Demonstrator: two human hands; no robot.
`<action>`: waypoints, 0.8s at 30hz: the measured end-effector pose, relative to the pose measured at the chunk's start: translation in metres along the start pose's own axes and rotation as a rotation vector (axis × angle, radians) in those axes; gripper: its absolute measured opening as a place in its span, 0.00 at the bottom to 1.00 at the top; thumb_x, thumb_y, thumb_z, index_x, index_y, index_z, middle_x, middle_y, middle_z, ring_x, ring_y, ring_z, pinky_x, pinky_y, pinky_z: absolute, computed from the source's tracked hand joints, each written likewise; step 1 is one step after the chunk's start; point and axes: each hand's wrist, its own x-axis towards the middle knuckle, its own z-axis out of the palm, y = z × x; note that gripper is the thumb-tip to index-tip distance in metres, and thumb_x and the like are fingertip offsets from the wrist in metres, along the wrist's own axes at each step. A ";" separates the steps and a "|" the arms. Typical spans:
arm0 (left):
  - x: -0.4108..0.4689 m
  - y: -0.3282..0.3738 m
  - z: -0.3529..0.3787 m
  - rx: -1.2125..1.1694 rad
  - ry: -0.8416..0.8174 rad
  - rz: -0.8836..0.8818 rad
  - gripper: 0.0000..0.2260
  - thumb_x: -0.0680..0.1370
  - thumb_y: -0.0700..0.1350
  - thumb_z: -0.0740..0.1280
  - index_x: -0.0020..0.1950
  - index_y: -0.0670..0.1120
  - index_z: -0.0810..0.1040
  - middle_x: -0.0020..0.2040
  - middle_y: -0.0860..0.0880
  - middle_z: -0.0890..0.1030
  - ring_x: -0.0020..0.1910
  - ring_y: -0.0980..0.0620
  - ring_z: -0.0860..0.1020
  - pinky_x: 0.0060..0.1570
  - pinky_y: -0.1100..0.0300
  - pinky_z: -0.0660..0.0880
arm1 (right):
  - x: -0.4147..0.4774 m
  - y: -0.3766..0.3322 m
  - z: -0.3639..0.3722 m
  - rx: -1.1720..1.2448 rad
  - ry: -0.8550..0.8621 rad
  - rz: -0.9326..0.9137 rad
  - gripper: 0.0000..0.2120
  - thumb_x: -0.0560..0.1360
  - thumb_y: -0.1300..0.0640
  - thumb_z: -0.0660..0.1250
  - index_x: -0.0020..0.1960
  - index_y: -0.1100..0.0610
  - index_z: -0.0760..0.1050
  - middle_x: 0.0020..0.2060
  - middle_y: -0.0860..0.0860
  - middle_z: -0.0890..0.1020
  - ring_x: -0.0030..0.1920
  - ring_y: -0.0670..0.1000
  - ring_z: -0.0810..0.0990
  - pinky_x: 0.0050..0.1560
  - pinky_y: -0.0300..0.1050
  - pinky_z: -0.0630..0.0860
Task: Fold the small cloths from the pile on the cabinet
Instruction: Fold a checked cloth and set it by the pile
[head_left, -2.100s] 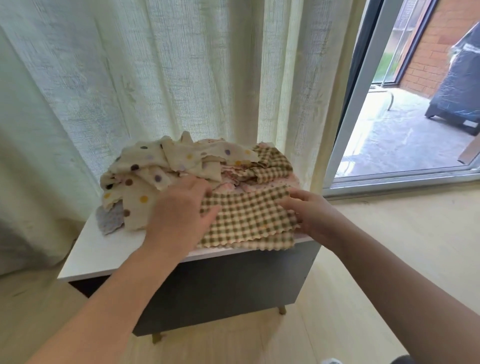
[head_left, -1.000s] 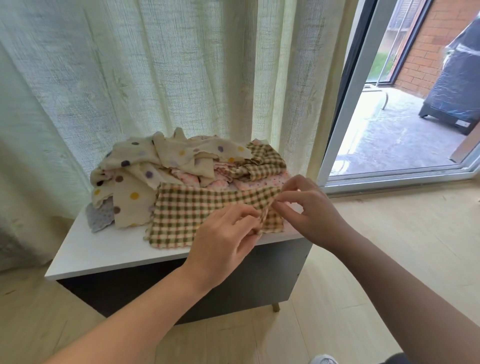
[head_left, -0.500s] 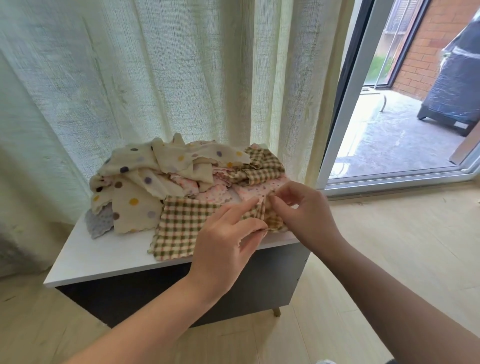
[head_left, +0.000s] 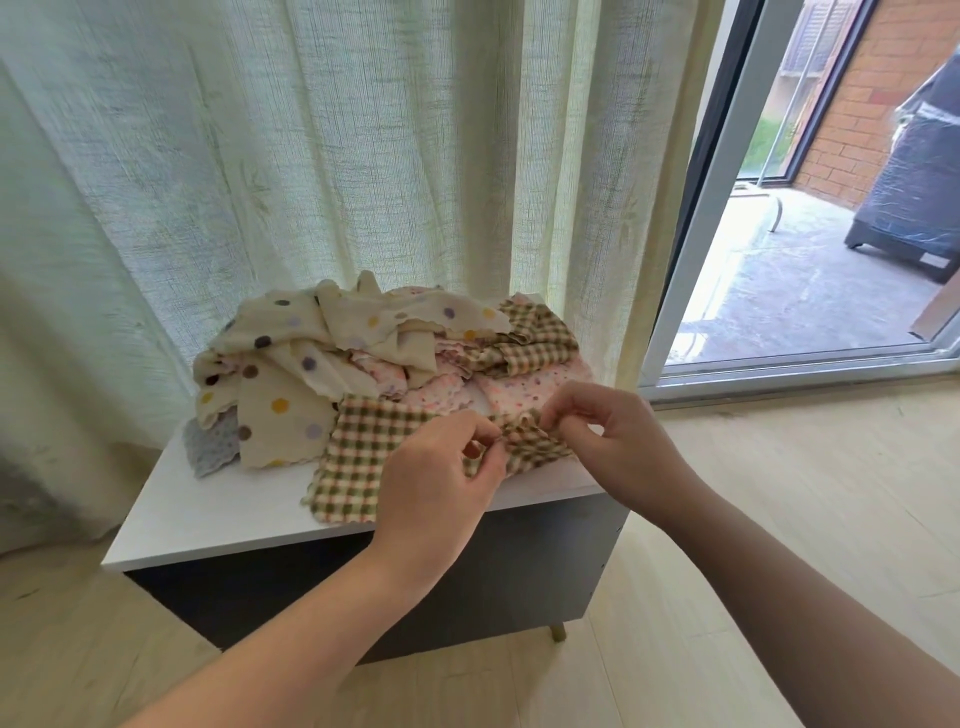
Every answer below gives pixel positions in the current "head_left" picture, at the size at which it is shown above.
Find person's right hand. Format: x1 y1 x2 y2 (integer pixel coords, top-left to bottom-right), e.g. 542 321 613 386
535 379 707 527

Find person's left hand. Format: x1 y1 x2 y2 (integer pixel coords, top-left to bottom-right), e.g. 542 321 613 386
367 412 509 594

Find brown checked cloth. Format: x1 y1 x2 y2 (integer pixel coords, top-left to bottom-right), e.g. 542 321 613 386
457 295 582 380
304 394 579 527

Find pink floral cloths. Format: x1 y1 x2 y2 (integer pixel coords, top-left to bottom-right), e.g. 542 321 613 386
348 285 594 429

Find cream polka dot cloths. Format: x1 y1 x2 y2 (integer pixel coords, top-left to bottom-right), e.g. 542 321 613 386
192 270 512 470

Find pile of grey cloths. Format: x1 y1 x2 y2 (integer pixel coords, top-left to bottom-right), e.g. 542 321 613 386
183 405 245 482

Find person's left forearm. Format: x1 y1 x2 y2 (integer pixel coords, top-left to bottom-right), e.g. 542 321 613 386
127 540 452 728

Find person's right forearm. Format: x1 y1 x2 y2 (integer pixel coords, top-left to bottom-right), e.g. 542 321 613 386
645 480 960 728

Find white table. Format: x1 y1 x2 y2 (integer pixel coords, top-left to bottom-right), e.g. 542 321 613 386
102 375 632 662

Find brown wooden board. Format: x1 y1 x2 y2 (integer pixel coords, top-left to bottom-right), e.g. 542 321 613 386
910 270 960 344

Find white linen curtain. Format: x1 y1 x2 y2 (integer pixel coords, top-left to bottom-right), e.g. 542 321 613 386
0 0 722 557

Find dark blue tarpaulin cover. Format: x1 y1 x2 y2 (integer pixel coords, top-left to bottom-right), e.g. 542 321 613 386
844 52 960 287

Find white sliding door frame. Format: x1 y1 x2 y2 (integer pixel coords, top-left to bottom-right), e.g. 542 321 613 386
637 0 960 404

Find dark balcony window frame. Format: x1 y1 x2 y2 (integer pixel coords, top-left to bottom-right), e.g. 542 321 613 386
735 0 887 189

